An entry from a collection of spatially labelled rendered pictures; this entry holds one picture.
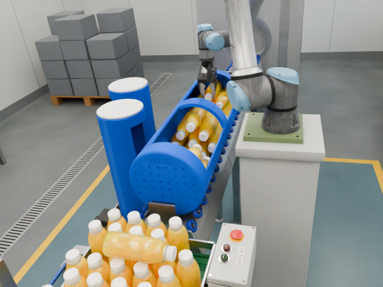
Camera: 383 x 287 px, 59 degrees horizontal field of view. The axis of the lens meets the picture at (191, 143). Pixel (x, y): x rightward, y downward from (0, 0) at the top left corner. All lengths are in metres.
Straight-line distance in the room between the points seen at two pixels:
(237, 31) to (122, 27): 3.80
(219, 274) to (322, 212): 1.96
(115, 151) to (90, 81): 2.99
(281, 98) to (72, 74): 4.10
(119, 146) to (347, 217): 1.74
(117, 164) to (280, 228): 1.06
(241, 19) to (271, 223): 0.83
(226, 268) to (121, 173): 1.34
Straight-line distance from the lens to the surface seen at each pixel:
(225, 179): 1.61
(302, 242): 1.57
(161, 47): 6.61
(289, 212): 1.46
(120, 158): 2.07
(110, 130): 1.99
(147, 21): 6.59
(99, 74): 4.86
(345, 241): 2.62
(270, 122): 1.35
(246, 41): 1.23
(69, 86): 5.19
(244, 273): 0.91
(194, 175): 1.15
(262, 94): 1.24
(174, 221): 1.07
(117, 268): 0.98
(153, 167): 1.19
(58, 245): 2.80
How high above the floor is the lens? 1.81
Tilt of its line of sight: 30 degrees down
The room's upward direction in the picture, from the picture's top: 6 degrees counter-clockwise
